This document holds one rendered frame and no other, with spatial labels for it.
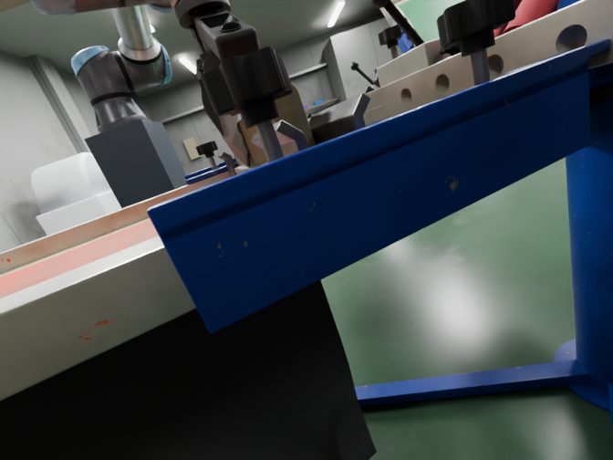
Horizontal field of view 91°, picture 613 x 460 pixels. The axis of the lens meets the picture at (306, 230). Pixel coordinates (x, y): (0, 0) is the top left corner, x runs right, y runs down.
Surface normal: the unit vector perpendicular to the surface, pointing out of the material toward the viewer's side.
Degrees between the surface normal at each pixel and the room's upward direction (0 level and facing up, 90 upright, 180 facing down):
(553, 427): 0
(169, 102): 90
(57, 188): 80
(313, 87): 90
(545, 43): 90
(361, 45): 90
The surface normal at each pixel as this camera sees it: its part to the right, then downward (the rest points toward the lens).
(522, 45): -0.88, 0.40
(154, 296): 0.34, 0.19
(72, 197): 0.04, 0.12
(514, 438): -0.32, -0.90
